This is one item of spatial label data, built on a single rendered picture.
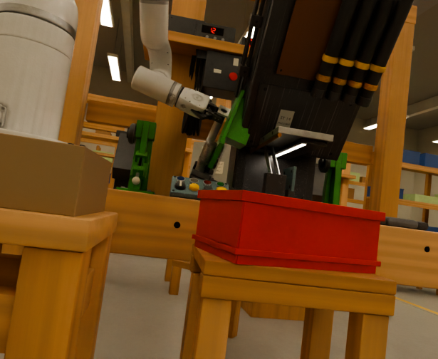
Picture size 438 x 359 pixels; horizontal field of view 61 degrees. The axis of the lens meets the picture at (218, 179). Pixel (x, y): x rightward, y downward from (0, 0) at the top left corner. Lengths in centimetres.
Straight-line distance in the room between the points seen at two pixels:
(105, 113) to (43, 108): 104
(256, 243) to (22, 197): 35
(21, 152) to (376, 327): 62
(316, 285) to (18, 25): 61
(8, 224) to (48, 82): 24
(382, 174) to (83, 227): 149
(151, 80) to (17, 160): 82
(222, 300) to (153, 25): 88
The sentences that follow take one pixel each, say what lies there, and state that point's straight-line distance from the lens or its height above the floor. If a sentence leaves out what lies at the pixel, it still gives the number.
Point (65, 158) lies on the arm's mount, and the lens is 51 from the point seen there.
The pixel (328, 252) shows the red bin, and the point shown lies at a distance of 71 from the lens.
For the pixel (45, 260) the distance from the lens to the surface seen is 50.
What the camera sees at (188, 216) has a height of 86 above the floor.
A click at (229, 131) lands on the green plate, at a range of 118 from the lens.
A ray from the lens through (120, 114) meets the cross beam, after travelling 165.
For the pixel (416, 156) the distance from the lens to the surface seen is 676.
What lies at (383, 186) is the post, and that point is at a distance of 179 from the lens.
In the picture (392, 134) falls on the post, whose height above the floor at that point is 132.
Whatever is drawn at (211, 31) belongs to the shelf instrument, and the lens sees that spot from 158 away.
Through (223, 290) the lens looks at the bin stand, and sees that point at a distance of 62.
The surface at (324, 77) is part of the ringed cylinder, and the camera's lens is 113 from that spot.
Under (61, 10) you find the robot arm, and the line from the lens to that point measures 67.
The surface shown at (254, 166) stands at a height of 106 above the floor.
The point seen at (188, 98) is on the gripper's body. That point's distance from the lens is 127.
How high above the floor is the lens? 88
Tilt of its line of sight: 5 degrees up
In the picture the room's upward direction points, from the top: 7 degrees clockwise
